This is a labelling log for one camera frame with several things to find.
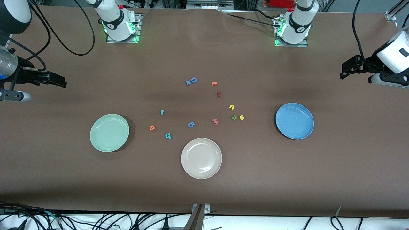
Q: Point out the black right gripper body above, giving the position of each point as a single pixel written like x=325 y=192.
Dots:
x=23 y=75

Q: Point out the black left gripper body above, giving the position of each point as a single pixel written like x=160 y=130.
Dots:
x=367 y=65

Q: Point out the green foam letter u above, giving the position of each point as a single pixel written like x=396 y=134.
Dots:
x=235 y=118

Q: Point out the teal foam letter b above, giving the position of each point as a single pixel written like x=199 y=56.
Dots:
x=170 y=136

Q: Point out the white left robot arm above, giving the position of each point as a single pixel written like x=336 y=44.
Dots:
x=298 y=25

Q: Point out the pale green plate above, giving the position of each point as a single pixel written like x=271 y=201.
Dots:
x=109 y=133

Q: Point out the blue plate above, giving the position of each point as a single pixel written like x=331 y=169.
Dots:
x=294 y=120

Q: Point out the red box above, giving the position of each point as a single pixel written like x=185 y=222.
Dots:
x=281 y=3

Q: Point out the white tape scrap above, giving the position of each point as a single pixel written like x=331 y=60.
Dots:
x=338 y=210

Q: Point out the blue foam letter D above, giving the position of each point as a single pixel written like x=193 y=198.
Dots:
x=196 y=80

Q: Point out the blue foam letter g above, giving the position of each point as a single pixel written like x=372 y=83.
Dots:
x=190 y=124

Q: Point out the pink foam letter w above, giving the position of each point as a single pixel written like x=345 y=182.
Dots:
x=215 y=122

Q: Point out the brown table cover sheet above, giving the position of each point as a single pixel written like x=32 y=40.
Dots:
x=204 y=48

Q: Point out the grey power strip box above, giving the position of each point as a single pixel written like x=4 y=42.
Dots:
x=207 y=4

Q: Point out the beige plate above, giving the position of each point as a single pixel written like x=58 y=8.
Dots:
x=201 y=158

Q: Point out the aluminium frame profile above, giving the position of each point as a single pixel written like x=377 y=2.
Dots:
x=390 y=16

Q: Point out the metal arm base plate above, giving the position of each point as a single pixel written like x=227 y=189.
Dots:
x=302 y=44
x=138 y=32

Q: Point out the metal table bracket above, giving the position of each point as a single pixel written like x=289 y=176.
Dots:
x=199 y=210

